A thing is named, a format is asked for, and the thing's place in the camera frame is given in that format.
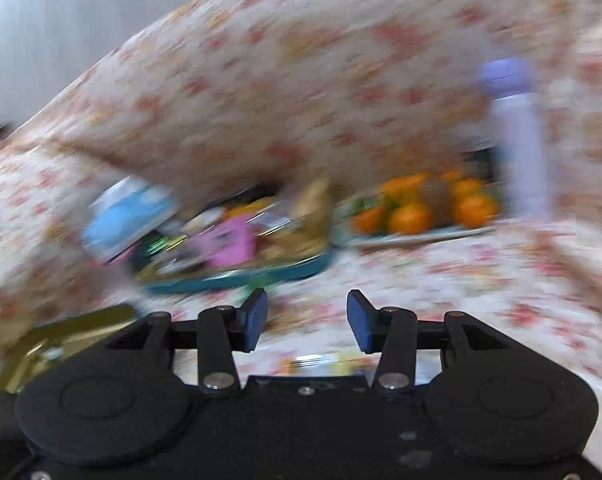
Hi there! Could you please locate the orange snack packet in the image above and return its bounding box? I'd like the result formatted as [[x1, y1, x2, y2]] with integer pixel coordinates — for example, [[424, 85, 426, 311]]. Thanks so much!
[[230, 197, 278, 217]]

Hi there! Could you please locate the teal rimmed tin tray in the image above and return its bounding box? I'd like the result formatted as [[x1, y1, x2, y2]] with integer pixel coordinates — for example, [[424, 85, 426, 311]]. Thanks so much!
[[140, 195, 335, 294]]

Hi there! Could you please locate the blue tissue pack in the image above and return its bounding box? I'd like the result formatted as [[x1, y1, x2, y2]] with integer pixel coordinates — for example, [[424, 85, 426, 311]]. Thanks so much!
[[81, 176, 180, 264]]

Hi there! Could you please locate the black packet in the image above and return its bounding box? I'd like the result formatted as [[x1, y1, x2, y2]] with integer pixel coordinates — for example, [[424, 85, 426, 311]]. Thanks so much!
[[467, 144, 500, 184]]

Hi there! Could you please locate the cluster of shiny wrapped candies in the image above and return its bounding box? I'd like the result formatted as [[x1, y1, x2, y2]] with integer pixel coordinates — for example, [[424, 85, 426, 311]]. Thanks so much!
[[141, 231, 182, 262]]

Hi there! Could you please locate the white fruit plate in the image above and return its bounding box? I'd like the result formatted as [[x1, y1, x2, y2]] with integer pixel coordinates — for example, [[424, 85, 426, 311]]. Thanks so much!
[[340, 195, 502, 249]]

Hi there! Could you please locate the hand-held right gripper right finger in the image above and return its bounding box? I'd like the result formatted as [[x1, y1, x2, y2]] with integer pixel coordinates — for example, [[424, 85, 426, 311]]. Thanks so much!
[[347, 289, 512, 391]]

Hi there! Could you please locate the purple bottle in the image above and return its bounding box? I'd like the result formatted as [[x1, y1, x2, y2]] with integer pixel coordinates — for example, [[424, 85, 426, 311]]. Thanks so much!
[[477, 57, 552, 219]]

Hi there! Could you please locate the silver and yellow snack packet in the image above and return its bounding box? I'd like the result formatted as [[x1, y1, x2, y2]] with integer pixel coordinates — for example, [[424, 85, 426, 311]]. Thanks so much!
[[285, 351, 378, 377]]

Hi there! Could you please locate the pile of oranges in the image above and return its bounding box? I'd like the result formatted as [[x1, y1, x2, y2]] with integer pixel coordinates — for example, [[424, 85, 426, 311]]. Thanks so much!
[[352, 170, 500, 236]]

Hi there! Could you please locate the brown paper bag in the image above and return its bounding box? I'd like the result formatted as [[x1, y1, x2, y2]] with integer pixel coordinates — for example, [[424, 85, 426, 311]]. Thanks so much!
[[275, 174, 332, 257]]

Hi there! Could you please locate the black remote control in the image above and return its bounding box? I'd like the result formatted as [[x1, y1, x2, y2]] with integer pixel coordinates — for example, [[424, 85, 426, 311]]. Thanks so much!
[[206, 182, 278, 207]]

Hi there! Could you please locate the gold tin tray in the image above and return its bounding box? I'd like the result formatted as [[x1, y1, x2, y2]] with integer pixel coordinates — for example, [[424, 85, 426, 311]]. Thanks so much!
[[0, 302, 142, 394]]

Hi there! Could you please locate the pink snack packet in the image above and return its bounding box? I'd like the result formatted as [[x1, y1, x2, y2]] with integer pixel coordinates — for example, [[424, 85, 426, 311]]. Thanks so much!
[[192, 214, 260, 269]]

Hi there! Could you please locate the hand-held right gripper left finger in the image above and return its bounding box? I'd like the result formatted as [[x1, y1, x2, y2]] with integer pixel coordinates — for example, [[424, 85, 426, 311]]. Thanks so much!
[[103, 288, 269, 392]]

